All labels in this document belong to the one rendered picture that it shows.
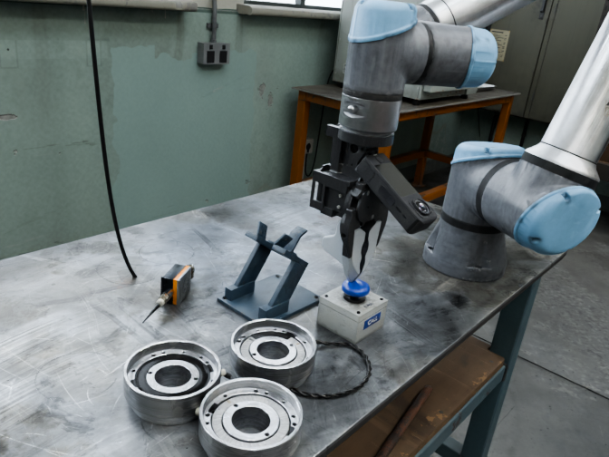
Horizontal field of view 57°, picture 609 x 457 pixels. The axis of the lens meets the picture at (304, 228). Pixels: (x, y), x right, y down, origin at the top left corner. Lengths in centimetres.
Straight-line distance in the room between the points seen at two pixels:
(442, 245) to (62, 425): 67
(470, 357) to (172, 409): 81
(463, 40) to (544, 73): 364
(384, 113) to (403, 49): 8
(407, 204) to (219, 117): 209
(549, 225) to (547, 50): 353
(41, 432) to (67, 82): 174
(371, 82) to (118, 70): 176
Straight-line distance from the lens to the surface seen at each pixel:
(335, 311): 79
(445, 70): 73
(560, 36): 434
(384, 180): 69
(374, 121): 69
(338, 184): 73
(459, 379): 122
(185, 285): 85
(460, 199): 100
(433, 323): 88
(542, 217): 87
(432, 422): 109
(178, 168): 263
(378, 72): 68
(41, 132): 226
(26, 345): 79
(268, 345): 73
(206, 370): 67
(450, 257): 102
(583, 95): 91
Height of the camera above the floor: 124
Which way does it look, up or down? 23 degrees down
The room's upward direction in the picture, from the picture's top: 7 degrees clockwise
